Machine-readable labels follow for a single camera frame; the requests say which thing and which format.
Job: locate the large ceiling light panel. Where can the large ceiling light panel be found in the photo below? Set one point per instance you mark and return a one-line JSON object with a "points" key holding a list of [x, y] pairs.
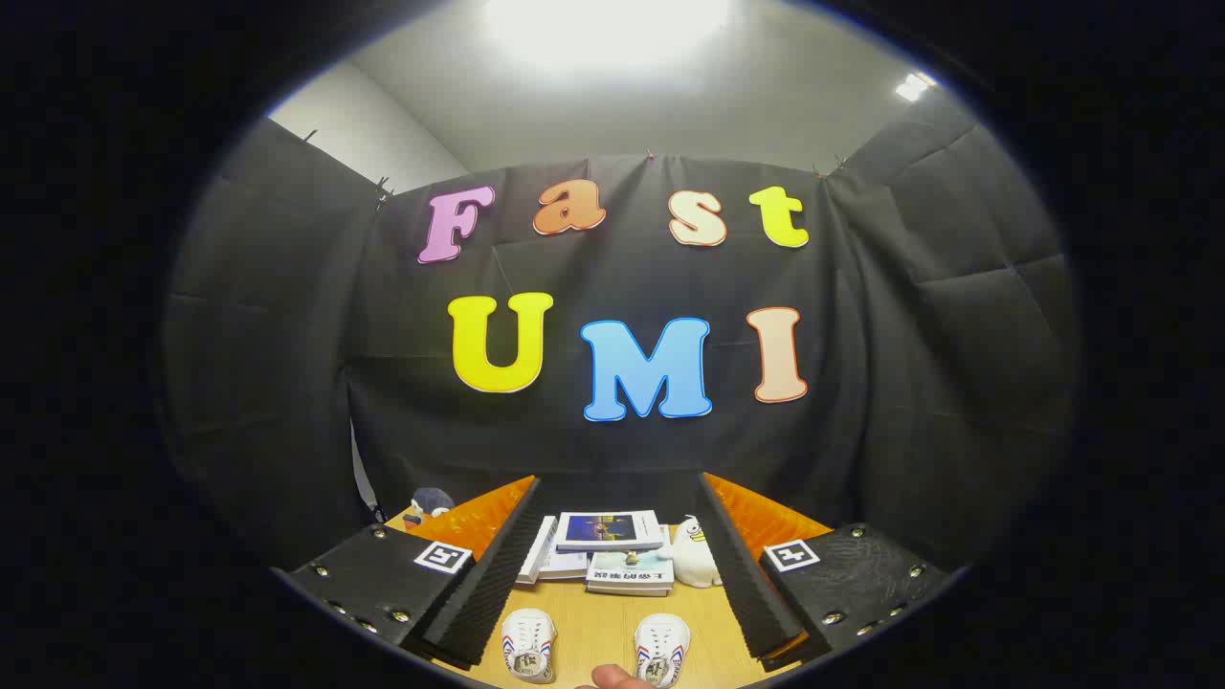
{"points": [[605, 24]]}

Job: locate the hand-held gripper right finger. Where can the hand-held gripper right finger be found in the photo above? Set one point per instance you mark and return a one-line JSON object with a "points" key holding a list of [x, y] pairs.
{"points": [[746, 574]]}

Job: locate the thick book with teal cover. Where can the thick book with teal cover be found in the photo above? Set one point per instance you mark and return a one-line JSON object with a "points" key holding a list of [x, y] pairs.
{"points": [[630, 574]]}

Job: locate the white book with portrait cover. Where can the white book with portrait cover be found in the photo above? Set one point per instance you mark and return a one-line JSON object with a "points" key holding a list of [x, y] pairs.
{"points": [[536, 560]]}

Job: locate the white duck plush toy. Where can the white duck plush toy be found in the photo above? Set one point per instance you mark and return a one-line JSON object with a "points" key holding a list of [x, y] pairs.
{"points": [[695, 560]]}

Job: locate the book with blue picture cover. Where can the book with blue picture cover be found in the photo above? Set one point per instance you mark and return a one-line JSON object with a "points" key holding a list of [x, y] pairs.
{"points": [[609, 529]]}

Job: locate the small ceiling light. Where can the small ceiling light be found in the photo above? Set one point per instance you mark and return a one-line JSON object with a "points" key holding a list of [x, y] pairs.
{"points": [[913, 87]]}

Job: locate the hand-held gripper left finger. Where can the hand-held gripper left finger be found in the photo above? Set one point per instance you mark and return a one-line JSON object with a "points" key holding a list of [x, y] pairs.
{"points": [[493, 574]]}

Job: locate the plain white book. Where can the plain white book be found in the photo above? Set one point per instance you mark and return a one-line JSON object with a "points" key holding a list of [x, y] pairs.
{"points": [[567, 565]]}

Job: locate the white striped canvas shoe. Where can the white striped canvas shoe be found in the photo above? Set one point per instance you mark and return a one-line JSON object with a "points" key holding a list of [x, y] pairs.
{"points": [[528, 636], [662, 639]]}

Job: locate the blue penguin plush toy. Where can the blue penguin plush toy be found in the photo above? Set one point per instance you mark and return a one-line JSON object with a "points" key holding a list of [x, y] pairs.
{"points": [[433, 501]]}

